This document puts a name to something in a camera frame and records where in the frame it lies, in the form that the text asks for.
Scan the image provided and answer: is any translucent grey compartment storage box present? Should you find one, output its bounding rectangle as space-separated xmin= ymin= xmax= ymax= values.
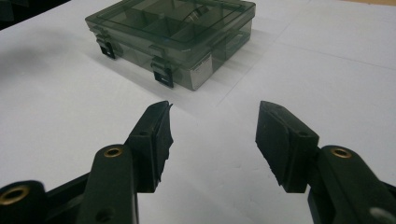
xmin=84 ymin=0 xmax=257 ymax=92

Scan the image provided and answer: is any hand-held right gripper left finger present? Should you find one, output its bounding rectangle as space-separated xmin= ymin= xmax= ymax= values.
xmin=124 ymin=100 xmax=175 ymax=194

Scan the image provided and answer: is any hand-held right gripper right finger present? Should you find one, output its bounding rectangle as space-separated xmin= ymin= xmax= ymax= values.
xmin=255 ymin=100 xmax=320 ymax=194

